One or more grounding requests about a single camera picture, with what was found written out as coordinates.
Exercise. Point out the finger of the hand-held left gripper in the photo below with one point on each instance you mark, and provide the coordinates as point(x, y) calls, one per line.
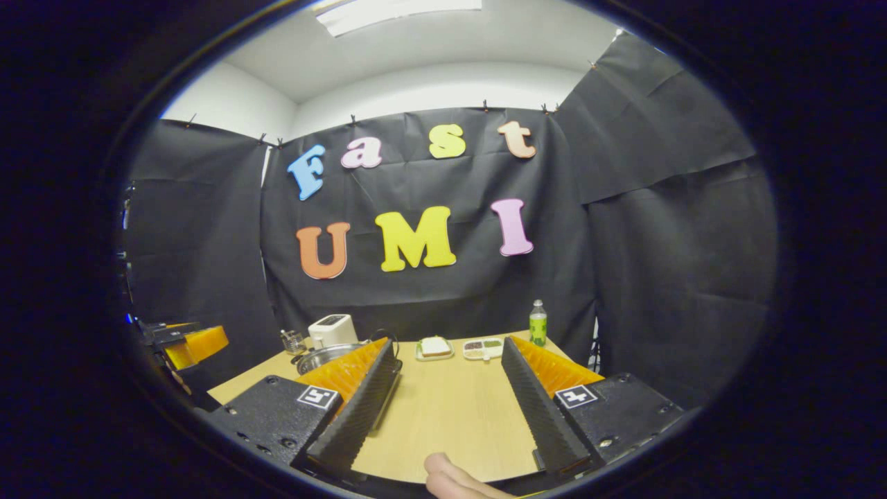
point(201, 344)
point(163, 333)

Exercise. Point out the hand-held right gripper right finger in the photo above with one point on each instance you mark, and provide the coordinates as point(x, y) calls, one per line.
point(537, 409)

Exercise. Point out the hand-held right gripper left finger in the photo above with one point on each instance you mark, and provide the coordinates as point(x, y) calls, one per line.
point(357, 409)

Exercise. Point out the green drink bottle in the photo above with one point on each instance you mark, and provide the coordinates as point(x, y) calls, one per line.
point(538, 329)

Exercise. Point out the white toaster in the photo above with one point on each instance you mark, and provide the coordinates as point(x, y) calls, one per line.
point(332, 333)

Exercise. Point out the white divided dish of grains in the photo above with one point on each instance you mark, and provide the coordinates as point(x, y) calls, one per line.
point(483, 348)

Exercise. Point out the white sandwich plate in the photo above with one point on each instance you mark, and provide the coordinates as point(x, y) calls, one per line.
point(435, 359)

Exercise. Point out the sandwich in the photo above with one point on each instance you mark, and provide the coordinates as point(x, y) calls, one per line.
point(435, 346)

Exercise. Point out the black backdrop cloth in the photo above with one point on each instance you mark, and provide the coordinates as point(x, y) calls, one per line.
point(429, 298)

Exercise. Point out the ceiling light panel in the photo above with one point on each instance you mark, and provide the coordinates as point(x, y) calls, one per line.
point(398, 15)

